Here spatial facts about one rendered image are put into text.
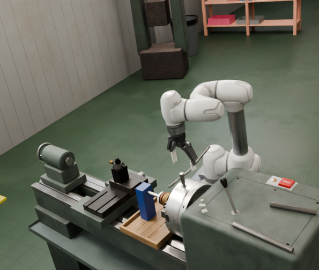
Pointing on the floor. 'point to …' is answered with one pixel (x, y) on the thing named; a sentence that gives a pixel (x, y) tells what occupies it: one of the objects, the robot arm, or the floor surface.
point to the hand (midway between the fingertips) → (184, 164)
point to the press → (138, 20)
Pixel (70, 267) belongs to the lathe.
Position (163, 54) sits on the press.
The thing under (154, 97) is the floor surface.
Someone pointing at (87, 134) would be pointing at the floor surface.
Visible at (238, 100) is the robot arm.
